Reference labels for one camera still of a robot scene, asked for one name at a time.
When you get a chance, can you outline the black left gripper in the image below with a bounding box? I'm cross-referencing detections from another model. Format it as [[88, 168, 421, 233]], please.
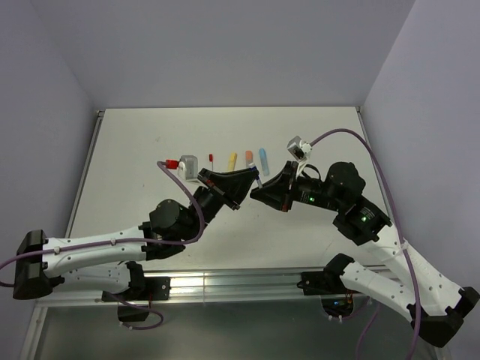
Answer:
[[184, 171, 261, 245]]

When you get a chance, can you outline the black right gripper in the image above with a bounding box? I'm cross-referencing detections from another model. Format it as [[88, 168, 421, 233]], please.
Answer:
[[253, 157, 343, 209]]

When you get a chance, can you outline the thin blue pen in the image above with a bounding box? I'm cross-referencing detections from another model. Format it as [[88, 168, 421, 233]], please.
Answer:
[[255, 170, 263, 188]]

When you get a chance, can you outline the yellow highlighter marker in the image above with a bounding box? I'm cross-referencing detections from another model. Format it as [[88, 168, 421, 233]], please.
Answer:
[[227, 160, 236, 172]]

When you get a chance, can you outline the orange clear marker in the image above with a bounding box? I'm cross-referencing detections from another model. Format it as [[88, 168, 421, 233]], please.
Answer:
[[245, 150, 254, 167]]

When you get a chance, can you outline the blue highlighter marker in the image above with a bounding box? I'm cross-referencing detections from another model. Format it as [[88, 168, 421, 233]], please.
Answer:
[[259, 157, 270, 176]]

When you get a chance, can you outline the yellow marker cap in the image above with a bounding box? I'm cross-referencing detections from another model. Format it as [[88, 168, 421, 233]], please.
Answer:
[[229, 152, 238, 162]]

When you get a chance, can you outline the blue marker cap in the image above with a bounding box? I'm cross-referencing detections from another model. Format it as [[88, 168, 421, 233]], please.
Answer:
[[259, 148, 267, 160]]

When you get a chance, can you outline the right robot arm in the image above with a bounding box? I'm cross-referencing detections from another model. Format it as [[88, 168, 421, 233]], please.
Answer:
[[250, 161, 479, 348]]

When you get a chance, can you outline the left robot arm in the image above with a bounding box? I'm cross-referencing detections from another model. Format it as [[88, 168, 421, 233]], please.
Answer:
[[13, 166, 259, 300]]

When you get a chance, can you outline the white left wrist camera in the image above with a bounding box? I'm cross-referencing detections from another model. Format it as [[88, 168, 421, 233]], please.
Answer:
[[177, 155, 198, 183]]

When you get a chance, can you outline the red cable connector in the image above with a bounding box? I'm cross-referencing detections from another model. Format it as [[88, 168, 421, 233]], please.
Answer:
[[164, 159, 179, 170]]

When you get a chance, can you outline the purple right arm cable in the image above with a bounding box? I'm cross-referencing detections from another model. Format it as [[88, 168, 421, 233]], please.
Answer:
[[309, 128, 423, 360]]

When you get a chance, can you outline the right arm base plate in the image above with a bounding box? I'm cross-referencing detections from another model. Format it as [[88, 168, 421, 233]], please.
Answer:
[[296, 271, 359, 296]]

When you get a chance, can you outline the aluminium frame rail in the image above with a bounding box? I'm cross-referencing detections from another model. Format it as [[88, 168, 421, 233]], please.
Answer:
[[36, 270, 431, 308]]

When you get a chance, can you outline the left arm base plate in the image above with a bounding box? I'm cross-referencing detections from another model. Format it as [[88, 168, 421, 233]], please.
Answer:
[[115, 277, 171, 302]]

